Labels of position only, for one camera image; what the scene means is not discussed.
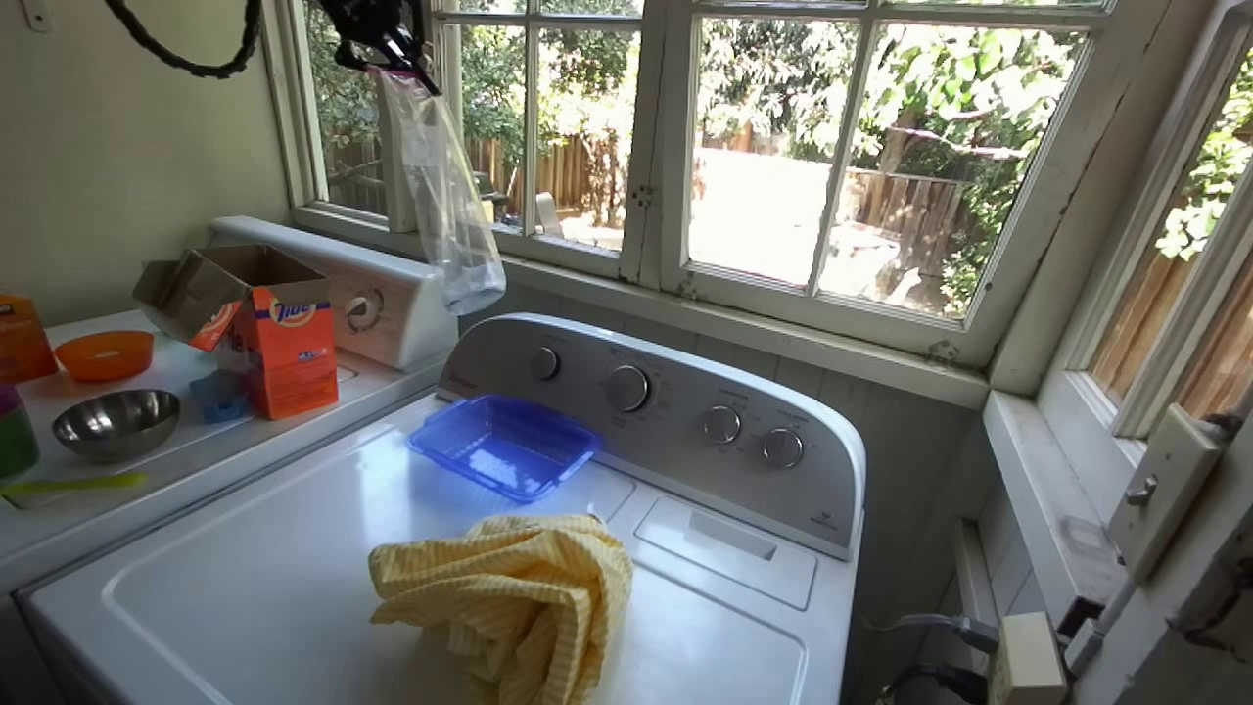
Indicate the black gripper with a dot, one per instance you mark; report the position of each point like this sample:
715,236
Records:
383,31

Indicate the clear plastic zip bag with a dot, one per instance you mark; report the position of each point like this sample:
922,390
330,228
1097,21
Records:
439,193

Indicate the open brown cardboard box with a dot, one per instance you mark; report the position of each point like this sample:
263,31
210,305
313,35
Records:
200,291

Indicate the orange detergent box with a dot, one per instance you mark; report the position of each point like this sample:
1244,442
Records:
296,352

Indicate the blue scoop cup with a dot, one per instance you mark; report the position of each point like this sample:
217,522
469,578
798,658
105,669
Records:
221,397

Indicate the blue plastic tray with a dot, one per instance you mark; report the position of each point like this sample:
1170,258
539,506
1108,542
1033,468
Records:
508,442

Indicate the orange plastic bowl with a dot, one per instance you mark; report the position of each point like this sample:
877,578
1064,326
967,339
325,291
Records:
105,357

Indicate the white dryer machine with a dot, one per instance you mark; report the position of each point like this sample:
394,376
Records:
388,334

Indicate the steel bowl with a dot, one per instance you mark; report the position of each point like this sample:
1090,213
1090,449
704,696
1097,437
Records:
118,423

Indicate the green plastic utensil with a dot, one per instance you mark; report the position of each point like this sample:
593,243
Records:
41,487

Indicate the green purple cup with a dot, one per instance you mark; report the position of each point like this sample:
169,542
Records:
16,438

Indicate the white washing machine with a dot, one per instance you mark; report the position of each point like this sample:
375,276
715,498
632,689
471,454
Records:
734,498

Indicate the yellow waffle cloth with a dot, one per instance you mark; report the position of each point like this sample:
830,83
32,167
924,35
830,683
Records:
529,604

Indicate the beige wall plug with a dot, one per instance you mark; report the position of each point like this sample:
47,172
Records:
1027,664

